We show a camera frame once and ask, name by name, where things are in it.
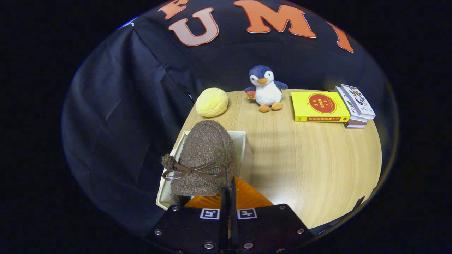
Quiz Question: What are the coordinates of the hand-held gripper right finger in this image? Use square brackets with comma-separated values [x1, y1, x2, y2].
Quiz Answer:
[230, 176, 314, 254]

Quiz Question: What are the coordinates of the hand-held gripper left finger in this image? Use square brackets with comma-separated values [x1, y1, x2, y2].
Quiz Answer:
[147, 187, 228, 254]

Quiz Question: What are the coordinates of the cream fabric storage box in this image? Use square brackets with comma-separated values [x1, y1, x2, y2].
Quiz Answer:
[156, 130, 254, 211]

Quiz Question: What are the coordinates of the brown fuzzy shoe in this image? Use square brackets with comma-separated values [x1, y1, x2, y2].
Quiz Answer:
[161, 120, 238, 198]

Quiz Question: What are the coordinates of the round yellow bread toy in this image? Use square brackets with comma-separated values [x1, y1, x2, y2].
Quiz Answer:
[195, 87, 229, 118]

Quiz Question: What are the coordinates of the yellow book with red circle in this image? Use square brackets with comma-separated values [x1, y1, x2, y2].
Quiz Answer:
[291, 91, 351, 123]

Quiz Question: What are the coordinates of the blue white penguin plush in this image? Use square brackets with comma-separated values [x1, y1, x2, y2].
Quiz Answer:
[244, 65, 288, 113]

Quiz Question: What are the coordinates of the white floral cover book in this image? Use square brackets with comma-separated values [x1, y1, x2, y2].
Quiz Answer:
[340, 84, 376, 120]

